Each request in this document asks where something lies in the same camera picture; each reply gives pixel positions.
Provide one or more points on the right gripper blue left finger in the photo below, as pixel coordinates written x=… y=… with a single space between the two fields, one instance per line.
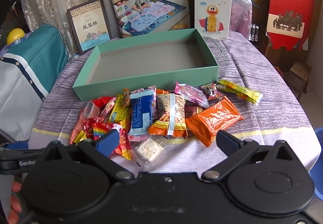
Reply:
x=107 y=143

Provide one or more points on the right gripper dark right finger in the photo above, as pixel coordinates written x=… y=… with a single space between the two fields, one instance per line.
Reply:
x=227 y=143

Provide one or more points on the rainbow Skittles packet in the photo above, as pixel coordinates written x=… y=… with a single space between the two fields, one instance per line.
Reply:
x=123 y=148

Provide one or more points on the orange foil snack packet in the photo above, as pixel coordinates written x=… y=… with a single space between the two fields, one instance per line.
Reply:
x=206 y=124

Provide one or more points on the red orange long packet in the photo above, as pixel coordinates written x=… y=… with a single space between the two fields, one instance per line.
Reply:
x=78 y=133

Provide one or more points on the red cartoon girl packet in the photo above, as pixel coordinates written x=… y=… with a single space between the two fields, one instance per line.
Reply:
x=108 y=107

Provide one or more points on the yellow snack packet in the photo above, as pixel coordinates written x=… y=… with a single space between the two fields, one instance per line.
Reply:
x=119 y=112

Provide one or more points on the jelly cup white lid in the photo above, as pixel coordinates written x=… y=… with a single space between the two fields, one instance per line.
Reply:
x=91 y=110

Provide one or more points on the clear bag white candy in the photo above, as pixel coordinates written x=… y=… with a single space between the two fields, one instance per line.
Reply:
x=148 y=151

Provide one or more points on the yellow green candy bar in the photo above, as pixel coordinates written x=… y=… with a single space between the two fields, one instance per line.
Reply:
x=247 y=94

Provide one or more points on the floral candy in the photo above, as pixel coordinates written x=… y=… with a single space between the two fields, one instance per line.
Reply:
x=211 y=91

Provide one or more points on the blue wafer snack packet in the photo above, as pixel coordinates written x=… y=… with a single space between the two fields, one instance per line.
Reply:
x=144 y=111

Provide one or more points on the orange striped cracker packet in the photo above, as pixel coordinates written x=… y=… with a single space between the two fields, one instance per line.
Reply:
x=171 y=116

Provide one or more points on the pink translucent candy bag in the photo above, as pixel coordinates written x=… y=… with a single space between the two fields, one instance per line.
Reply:
x=192 y=94

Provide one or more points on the dark red gold packet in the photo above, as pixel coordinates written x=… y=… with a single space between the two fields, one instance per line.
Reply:
x=192 y=109

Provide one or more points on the pink patterned white packet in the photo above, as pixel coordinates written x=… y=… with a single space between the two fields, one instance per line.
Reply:
x=147 y=91

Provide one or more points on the person's left hand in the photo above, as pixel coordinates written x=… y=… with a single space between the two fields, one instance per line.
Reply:
x=15 y=206

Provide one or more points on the blue plastic bin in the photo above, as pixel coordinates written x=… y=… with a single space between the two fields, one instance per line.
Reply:
x=316 y=172

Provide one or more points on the teal and white cushion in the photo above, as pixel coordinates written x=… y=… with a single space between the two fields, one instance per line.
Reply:
x=28 y=71

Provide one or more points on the wooden stool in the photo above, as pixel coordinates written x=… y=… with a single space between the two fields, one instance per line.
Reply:
x=300 y=71

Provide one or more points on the mint green cardboard box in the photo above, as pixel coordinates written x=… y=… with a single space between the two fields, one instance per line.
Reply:
x=157 y=59

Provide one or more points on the brown pineapple cake box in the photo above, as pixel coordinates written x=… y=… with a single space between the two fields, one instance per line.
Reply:
x=89 y=25

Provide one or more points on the yellow cap bottle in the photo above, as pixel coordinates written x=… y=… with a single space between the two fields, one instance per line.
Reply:
x=15 y=35

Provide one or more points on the water doodle mat box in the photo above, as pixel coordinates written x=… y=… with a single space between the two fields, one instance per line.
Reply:
x=141 y=17

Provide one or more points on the white roly-poly duck box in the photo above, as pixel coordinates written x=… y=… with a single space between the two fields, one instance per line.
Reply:
x=212 y=17

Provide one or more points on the red gift box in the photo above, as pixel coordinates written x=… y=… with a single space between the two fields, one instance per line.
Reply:
x=289 y=23

